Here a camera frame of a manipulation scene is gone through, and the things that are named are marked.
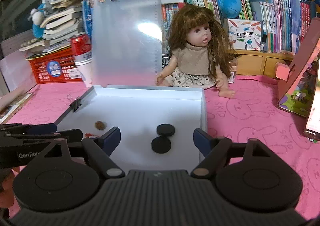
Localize row of upright books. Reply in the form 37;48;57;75
161;0;316;56

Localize white paper cup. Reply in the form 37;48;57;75
75;58;93;88

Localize white stationery box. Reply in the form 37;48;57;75
222;18;261;51

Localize person's hand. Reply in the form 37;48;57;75
0;167;20;208

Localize white shallow cardboard box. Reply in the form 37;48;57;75
55;85;207;171

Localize wooden drawer shelf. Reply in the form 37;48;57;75
232;50;293;78

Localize translucent plastic clipboard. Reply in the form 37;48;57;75
91;0;162;86

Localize red soda can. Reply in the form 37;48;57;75
71;34;92;62

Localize black binder clip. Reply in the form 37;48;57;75
67;94;81;112

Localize red plastic basket left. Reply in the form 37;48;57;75
27;47;82;84

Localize black round disc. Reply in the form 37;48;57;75
156;124;175;137
151;136;171;154

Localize smartphone on stand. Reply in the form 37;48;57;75
304;60;320;142

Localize stack of books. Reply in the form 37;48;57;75
19;0;87;52

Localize brown nut piece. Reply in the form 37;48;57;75
94;121;107;130

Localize brown-haired baby doll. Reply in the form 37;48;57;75
156;4;235;98

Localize pink bunny towel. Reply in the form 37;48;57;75
9;76;319;219

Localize blue plush toy left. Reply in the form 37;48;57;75
28;3;46;39

